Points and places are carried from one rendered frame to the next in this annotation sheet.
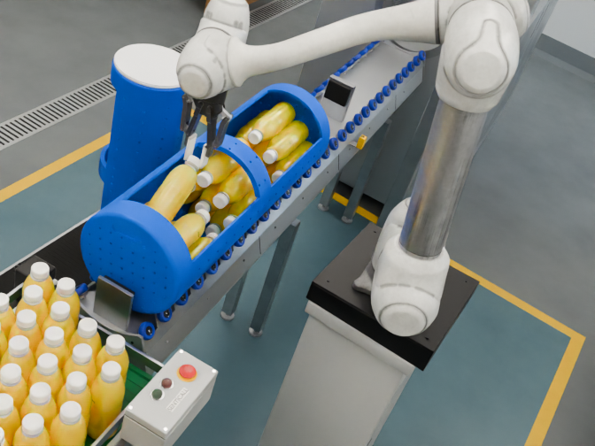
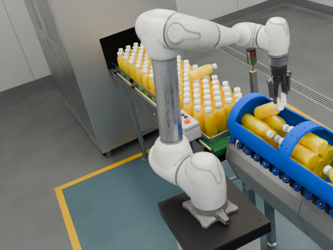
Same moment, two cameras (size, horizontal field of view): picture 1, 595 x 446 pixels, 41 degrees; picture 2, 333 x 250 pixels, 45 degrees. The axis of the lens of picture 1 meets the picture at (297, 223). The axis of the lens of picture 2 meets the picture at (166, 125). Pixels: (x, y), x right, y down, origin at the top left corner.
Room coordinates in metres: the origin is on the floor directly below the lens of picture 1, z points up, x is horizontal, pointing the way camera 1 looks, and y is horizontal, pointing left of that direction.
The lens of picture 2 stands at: (2.60, -1.15, 2.34)
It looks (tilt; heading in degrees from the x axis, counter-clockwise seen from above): 32 degrees down; 144
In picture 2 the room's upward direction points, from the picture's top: 13 degrees counter-clockwise
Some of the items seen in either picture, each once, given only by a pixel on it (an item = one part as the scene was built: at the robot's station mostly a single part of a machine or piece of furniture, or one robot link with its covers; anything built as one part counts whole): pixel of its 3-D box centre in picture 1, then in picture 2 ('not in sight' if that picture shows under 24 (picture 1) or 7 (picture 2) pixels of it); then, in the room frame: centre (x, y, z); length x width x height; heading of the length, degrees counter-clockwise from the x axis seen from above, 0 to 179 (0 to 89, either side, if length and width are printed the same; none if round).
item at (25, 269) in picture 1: (35, 283); not in sight; (1.32, 0.56, 0.95); 0.10 x 0.07 x 0.10; 75
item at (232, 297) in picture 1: (243, 263); not in sight; (2.34, 0.15, 0.31); 0.06 x 0.06 x 0.63; 75
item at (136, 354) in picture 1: (93, 327); (238, 126); (1.23, 0.38, 0.96); 0.40 x 0.01 x 0.03; 75
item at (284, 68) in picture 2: (209, 97); (278, 72); (1.60, 0.29, 1.45); 0.08 x 0.07 x 0.09; 75
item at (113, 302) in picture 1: (114, 302); not in sight; (1.31, 0.36, 0.99); 0.10 x 0.02 x 0.12; 75
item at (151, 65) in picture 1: (154, 65); not in sight; (2.36, 0.64, 1.03); 0.28 x 0.28 x 0.01
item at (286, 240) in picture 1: (273, 280); not in sight; (2.30, 0.02, 0.31); 0.06 x 0.06 x 0.63; 75
